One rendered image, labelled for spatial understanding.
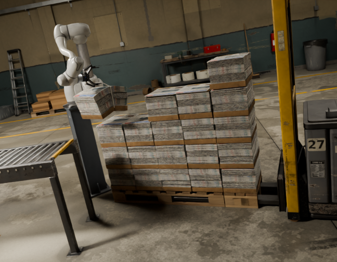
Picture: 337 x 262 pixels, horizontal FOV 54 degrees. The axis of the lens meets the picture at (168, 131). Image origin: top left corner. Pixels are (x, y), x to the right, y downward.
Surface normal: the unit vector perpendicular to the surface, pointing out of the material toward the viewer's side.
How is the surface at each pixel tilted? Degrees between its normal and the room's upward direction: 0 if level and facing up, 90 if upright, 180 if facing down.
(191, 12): 90
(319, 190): 90
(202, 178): 90
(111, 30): 90
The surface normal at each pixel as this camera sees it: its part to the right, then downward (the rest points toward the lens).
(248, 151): -0.36, 0.32
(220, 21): -0.07, 0.29
